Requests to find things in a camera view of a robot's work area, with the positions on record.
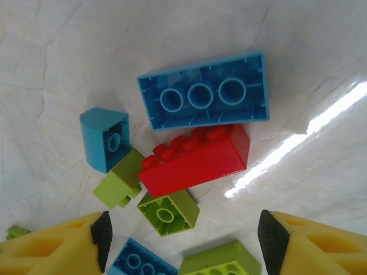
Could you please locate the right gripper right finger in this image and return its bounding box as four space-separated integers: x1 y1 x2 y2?
257 210 367 275

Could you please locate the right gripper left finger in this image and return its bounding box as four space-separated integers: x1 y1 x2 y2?
0 211 113 275

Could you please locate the red lego brick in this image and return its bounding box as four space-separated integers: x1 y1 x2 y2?
137 123 251 199

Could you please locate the small green lego brick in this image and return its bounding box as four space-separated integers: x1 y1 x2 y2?
92 148 146 210
136 188 201 237

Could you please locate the small blue lego brick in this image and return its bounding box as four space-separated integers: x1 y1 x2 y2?
79 107 131 175

